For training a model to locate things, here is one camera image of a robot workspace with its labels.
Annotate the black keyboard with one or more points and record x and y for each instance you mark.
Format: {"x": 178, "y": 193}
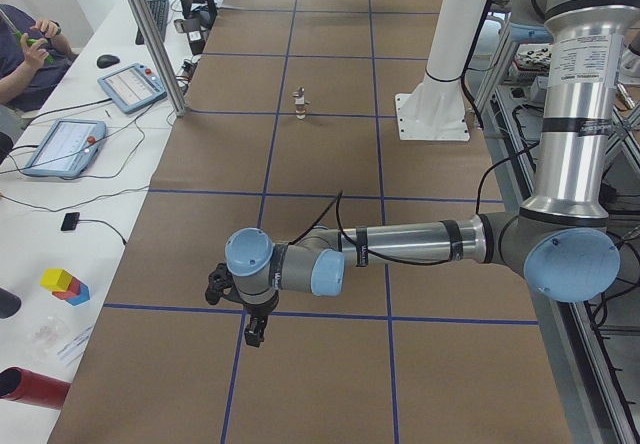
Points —
{"x": 159, "y": 10}

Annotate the aluminium frame post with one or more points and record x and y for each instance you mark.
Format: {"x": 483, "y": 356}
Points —
{"x": 158, "y": 54}

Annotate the blue teach pendant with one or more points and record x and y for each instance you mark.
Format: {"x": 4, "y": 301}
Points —
{"x": 133, "y": 87}
{"x": 68, "y": 148}

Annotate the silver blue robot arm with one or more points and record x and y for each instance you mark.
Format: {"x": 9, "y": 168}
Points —
{"x": 556, "y": 241}

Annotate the wrist black camera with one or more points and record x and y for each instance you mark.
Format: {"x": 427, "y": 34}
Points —
{"x": 221, "y": 285}

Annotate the seated person in blue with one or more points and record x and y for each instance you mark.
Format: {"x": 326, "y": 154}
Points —
{"x": 35, "y": 56}

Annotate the chrome angle valve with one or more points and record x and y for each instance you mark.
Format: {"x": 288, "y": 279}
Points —
{"x": 299, "y": 96}

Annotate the red wooden block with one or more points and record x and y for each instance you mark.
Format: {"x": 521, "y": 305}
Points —
{"x": 73, "y": 290}

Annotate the far blue teach pendant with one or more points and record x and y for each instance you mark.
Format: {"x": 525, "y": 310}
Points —
{"x": 133, "y": 87}

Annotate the red cylinder tube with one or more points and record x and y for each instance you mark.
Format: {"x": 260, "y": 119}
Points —
{"x": 27, "y": 387}

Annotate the near blue teach pendant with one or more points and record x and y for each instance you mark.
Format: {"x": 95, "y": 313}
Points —
{"x": 68, "y": 148}

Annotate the white brass PPR pipe fitting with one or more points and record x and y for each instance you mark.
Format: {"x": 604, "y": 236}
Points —
{"x": 300, "y": 108}

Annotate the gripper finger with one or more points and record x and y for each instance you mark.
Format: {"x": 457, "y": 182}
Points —
{"x": 263, "y": 326}
{"x": 251, "y": 333}

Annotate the blue wooden block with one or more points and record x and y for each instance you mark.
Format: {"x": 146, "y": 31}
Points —
{"x": 82, "y": 297}

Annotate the small black puck device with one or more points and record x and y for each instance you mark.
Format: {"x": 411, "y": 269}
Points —
{"x": 70, "y": 221}

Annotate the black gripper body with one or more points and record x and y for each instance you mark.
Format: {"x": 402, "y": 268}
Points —
{"x": 260, "y": 308}

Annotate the black computer mouse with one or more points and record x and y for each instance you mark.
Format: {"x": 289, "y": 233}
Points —
{"x": 107, "y": 60}

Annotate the brown paper table cover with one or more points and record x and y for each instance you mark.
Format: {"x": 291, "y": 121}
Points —
{"x": 444, "y": 354}

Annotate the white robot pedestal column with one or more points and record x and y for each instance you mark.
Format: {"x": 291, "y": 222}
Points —
{"x": 435, "y": 110}

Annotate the yellow wooden block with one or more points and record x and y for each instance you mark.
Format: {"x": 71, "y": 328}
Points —
{"x": 56, "y": 280}

